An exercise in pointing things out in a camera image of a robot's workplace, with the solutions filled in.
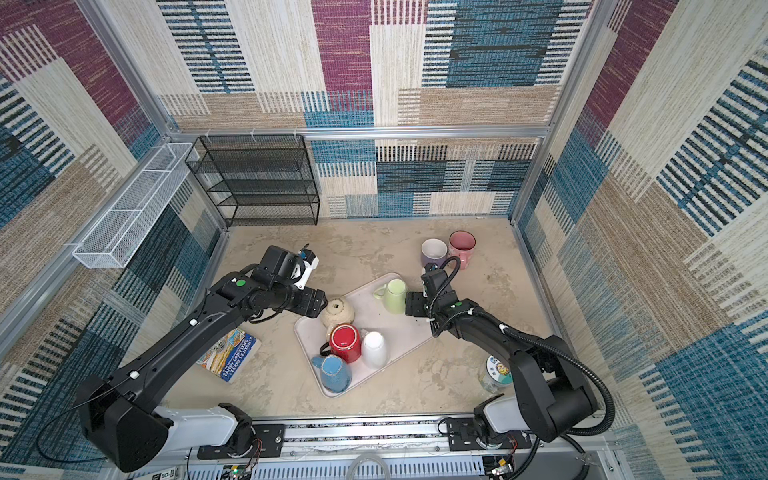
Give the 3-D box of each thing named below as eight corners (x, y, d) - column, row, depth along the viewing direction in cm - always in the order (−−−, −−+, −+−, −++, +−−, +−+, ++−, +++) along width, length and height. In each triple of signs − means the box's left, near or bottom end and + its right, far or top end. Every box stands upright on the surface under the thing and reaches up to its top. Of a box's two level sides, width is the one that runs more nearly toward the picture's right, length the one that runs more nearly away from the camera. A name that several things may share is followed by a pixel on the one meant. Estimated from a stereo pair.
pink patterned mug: (446, 270, 107) (451, 249, 98) (443, 251, 113) (448, 230, 104) (471, 270, 107) (478, 249, 98) (467, 251, 113) (473, 230, 104)
